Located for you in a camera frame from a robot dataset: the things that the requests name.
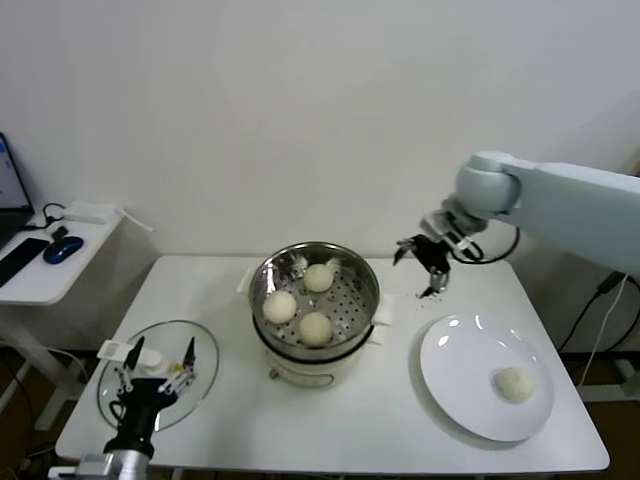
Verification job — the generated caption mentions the thin white cord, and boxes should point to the thin white cord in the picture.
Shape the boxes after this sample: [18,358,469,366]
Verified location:
[112,207,155,233]

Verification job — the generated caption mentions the white electric cooker base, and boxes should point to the white electric cooker base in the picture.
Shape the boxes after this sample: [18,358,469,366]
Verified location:
[263,349,354,390]

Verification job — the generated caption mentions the stainless steel steamer basket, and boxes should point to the stainless steel steamer basket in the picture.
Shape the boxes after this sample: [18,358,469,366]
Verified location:
[237,241,396,351]

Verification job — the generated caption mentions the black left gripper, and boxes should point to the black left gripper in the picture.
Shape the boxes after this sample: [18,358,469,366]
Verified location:
[115,335,197,441]

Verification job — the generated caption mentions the black laptop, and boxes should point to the black laptop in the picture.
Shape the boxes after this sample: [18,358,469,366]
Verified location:
[0,132,36,251]

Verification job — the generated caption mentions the glass lid white handle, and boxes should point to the glass lid white handle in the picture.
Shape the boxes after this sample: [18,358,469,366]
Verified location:
[97,319,221,434]

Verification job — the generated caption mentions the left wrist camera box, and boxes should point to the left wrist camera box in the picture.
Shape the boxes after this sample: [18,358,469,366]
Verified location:
[47,452,117,480]

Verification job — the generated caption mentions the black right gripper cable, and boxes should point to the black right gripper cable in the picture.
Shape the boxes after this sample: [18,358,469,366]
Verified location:
[452,227,521,265]

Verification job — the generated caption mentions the white desk foot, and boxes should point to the white desk foot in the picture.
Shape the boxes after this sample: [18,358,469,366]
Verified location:
[574,357,632,404]

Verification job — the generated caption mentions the black looped cable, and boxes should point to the black looped cable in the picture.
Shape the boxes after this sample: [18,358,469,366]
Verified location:
[22,202,66,232]

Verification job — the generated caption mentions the scattered black crumbs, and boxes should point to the scattered black crumbs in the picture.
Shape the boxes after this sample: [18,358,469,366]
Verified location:
[407,289,444,307]

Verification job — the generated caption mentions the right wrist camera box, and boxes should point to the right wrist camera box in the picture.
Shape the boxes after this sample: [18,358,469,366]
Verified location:
[420,210,475,251]

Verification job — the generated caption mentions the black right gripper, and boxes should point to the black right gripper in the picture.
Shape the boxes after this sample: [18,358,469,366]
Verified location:
[393,237,451,300]

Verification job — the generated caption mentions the white hanging cable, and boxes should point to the white hanging cable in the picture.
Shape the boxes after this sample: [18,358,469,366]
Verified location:
[577,272,630,387]

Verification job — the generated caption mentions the white adapter box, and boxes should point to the white adapter box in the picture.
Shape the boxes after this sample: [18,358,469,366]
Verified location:
[62,201,114,225]

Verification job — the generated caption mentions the white round plate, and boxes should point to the white round plate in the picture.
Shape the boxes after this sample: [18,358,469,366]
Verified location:
[418,313,556,443]

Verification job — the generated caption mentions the black smartphone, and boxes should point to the black smartphone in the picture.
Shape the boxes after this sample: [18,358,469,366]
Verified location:
[0,237,51,289]

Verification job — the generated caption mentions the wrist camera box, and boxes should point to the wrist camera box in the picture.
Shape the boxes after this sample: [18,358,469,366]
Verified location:
[47,452,117,480]
[420,210,475,251]

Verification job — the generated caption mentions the white steamed baozi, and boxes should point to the white steamed baozi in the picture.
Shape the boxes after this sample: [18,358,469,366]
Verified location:
[298,311,335,348]
[493,366,536,404]
[263,291,297,324]
[303,263,335,294]

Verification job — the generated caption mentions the white side table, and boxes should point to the white side table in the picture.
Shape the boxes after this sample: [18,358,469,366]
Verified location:
[0,213,125,432]

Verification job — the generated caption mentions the blue computer mouse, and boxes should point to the blue computer mouse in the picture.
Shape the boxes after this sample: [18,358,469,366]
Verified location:
[43,235,85,265]

